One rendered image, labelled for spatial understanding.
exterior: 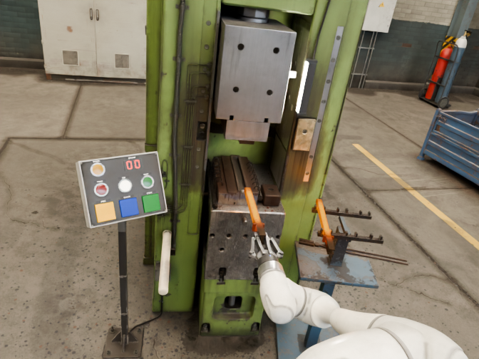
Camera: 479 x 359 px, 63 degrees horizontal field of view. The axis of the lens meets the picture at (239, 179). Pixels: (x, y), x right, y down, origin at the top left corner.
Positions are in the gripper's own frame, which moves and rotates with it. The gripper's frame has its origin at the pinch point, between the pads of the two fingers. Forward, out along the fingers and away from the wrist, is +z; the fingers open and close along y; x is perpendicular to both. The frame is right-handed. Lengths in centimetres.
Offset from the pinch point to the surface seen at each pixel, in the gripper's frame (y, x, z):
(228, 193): -7.3, -8.9, 44.0
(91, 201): -67, -1, 21
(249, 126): -2, 27, 44
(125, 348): -57, -106, 30
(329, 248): 34.1, -12.6, 6.6
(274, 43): 4, 64, 45
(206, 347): -11, -107, 30
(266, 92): 4, 43, 45
